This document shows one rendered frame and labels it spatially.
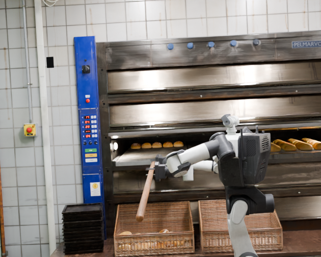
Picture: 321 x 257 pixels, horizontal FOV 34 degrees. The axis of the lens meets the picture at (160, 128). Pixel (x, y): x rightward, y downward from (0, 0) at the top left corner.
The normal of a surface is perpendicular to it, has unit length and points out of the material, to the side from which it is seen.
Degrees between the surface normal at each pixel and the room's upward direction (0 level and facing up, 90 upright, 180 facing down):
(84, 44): 90
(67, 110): 90
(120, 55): 90
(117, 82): 70
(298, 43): 90
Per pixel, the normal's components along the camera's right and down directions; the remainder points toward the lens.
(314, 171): -0.04, -0.29
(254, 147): -0.49, 0.07
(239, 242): -0.01, 0.05
